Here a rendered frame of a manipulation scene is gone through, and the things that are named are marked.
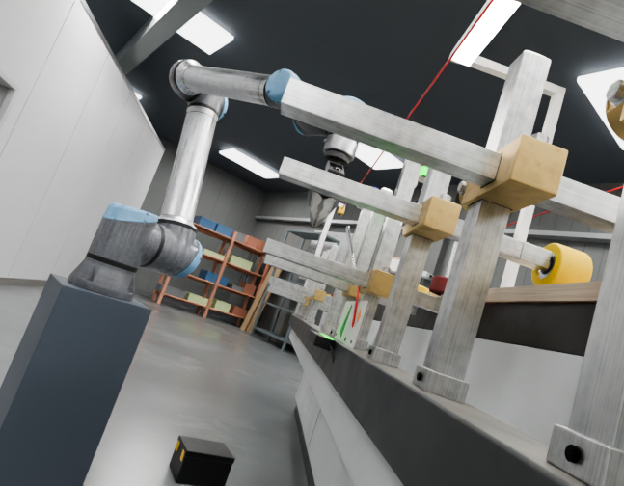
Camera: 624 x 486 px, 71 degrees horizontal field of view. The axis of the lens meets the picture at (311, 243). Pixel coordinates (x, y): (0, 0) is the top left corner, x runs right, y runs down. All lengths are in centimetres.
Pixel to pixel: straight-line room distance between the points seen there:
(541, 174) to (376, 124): 17
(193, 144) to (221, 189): 933
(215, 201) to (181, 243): 939
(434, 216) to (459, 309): 23
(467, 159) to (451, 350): 20
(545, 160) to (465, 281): 15
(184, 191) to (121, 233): 29
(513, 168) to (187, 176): 126
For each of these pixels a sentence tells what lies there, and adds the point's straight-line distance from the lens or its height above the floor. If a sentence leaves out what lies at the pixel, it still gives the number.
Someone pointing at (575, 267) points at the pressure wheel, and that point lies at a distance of 81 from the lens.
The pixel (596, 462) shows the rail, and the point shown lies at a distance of 28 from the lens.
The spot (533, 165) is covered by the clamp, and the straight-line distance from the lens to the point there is 49.
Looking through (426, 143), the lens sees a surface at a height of 94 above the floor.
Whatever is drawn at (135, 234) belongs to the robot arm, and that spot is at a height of 79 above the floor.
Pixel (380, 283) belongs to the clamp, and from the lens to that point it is 92.
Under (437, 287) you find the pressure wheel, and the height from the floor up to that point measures 88.
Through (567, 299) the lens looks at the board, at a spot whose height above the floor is 87.
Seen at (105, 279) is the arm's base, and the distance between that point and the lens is 139.
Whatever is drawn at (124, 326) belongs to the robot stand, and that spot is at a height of 54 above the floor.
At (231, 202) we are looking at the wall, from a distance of 1107.
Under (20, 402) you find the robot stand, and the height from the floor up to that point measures 29.
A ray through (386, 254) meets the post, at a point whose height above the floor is 92.
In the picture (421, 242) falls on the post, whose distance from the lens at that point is 77.
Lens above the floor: 73
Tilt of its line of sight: 9 degrees up
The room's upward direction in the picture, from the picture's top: 19 degrees clockwise
